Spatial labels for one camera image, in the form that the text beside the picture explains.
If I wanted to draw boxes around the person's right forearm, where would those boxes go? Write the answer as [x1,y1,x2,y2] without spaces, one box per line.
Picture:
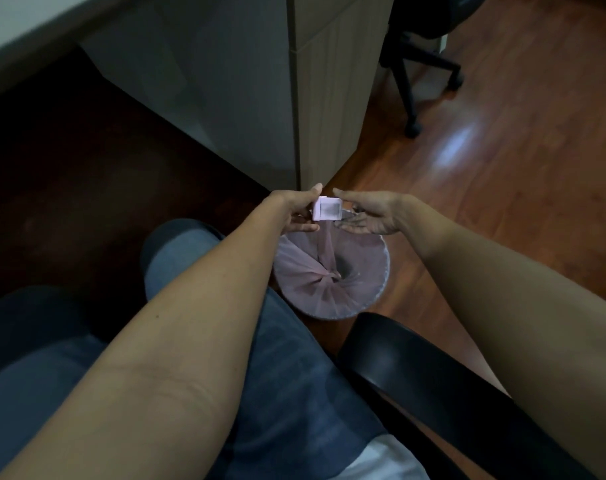
[400,195,606,480]

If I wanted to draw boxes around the person's left hand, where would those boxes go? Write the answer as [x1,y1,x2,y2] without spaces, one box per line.
[268,183,324,234]

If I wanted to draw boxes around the round bin with pink liner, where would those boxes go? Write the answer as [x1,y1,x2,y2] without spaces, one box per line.
[273,210,391,322]

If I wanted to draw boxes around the black office chair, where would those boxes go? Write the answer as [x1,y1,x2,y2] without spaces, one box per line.
[379,0,490,139]

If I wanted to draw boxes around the black chair armrest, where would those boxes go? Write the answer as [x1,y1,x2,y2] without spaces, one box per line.
[339,313,599,480]

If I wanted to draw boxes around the person's white shirt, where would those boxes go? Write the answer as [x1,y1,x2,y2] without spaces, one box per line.
[328,435,431,480]

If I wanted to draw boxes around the person's blue jeans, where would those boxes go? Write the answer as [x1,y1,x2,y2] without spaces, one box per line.
[0,219,389,480]

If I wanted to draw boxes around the light wooden cabinet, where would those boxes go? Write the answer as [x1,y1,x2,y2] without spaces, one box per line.
[80,0,396,191]

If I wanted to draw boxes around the person's right hand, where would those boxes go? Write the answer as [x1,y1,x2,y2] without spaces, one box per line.
[332,188,409,236]

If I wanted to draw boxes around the small pink box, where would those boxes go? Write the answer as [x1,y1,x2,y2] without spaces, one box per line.
[311,196,343,222]

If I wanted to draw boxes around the person's left forearm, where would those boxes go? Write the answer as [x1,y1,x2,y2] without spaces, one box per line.
[0,196,290,480]

